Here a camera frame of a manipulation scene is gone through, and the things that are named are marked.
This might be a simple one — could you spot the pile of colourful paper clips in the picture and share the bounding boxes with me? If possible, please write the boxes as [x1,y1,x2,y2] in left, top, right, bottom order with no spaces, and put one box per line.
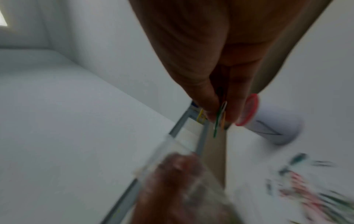
[265,153,354,224]

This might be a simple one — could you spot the clear zip plastic bag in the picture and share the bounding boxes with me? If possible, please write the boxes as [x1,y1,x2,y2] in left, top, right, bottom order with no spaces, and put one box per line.
[133,133,244,224]

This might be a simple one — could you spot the beige desk partition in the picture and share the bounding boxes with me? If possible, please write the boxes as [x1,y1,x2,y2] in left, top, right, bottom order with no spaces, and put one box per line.
[250,0,334,97]

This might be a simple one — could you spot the ceiling light panel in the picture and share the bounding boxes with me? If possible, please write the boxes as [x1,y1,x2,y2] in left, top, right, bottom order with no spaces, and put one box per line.
[0,8,9,28]

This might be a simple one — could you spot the green paper clip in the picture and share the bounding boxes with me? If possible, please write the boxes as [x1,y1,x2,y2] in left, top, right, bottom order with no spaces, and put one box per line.
[213,101,228,138]

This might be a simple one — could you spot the person's left hand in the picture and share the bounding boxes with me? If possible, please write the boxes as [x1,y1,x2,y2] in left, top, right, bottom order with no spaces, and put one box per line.
[135,153,222,224]

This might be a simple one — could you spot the glass topped desk partition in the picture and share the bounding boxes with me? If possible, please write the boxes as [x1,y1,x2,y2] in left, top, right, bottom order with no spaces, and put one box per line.
[101,100,229,224]

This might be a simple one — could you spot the person's right hand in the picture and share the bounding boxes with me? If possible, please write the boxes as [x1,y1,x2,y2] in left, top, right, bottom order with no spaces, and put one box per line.
[128,0,312,124]

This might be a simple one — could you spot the white paper cup red rim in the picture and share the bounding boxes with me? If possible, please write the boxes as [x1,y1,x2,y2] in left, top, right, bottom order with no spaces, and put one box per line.
[235,93,303,146]

